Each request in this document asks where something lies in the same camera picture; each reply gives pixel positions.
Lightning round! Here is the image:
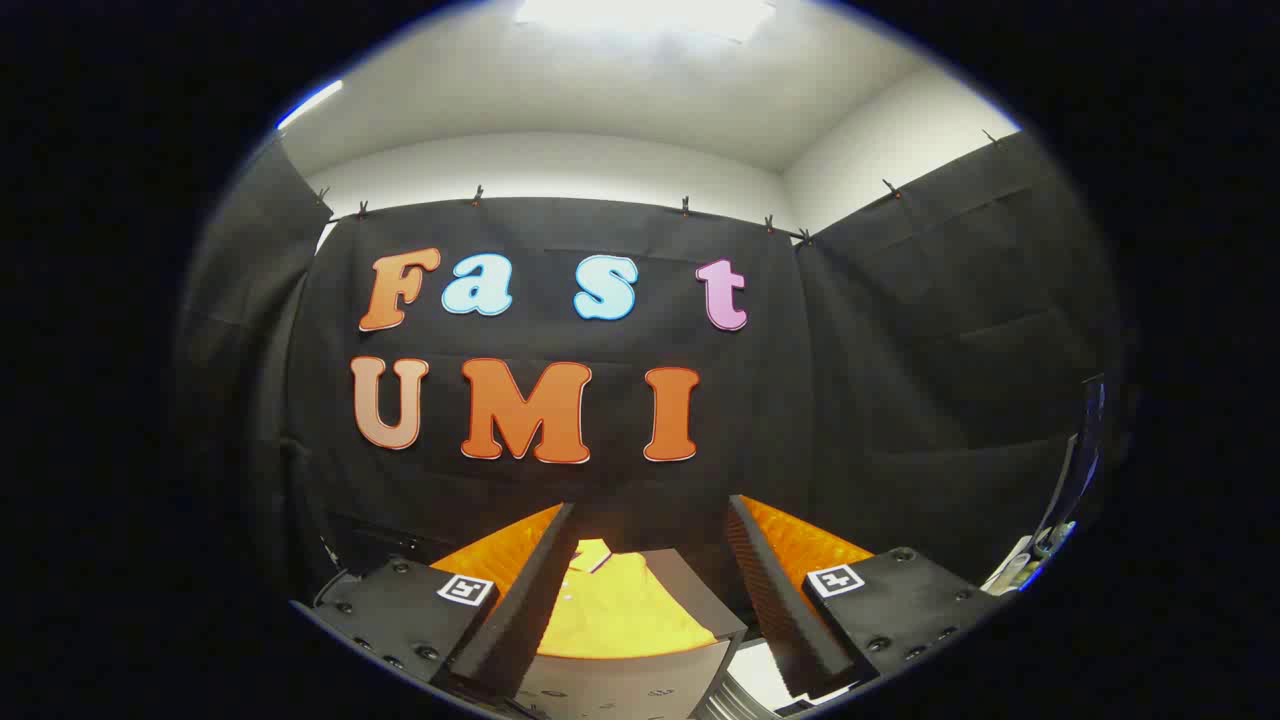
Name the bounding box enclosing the black backdrop cloth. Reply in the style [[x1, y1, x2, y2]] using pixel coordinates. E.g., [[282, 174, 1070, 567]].
[[178, 130, 1126, 621]]

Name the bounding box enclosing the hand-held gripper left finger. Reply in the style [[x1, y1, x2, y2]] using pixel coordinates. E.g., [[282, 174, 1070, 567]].
[[293, 502, 581, 709]]

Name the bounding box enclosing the white and blue object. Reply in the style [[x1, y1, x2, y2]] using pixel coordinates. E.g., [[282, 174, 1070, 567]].
[[983, 520, 1077, 597]]

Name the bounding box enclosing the yellow polo shirt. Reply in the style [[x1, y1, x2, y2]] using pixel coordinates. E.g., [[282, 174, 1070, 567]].
[[537, 538, 719, 661]]

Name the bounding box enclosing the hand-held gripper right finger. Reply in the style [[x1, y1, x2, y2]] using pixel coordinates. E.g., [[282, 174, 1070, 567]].
[[726, 494, 1006, 705]]

